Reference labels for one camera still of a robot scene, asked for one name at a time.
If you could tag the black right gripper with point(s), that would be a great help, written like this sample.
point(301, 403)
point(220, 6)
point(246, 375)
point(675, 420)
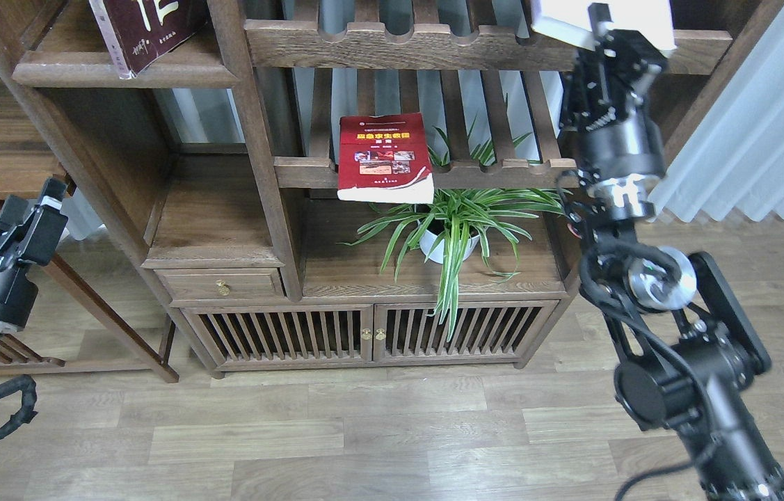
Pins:
point(606, 105)

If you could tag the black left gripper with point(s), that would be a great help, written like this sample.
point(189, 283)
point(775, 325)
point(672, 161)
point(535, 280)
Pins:
point(24, 240)

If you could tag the white book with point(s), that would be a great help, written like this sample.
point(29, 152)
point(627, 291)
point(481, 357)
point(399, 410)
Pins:
point(569, 21)

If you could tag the dark maroon book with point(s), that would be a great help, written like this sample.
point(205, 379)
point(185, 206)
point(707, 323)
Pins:
point(137, 33)

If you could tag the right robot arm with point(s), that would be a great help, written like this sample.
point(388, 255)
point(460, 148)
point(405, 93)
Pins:
point(686, 349)

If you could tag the wooden side table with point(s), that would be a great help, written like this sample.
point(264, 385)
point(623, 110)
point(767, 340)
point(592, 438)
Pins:
point(25, 162)

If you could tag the small wooden drawer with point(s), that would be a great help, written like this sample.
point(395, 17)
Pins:
point(197, 284)

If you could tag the green spider plant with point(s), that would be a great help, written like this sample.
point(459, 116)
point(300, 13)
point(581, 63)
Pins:
point(484, 210)

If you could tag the white curtain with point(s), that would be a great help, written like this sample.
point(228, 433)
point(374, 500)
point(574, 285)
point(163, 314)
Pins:
point(734, 162)

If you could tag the red paperback book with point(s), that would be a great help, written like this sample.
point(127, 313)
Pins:
point(384, 159)

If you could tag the dark wooden bookshelf cabinet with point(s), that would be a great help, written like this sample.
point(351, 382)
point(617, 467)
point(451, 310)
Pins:
point(220, 156)

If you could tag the white plant pot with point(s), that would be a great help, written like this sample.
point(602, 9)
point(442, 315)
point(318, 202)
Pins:
point(433, 247)

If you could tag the left slatted cabinet door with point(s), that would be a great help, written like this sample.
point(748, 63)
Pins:
point(285, 336)

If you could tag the slatted cabinet door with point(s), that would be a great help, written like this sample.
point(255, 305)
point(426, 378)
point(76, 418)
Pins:
point(484, 332)
point(285, 336)

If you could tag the right slatted cabinet door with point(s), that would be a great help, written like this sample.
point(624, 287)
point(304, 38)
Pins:
point(484, 332)

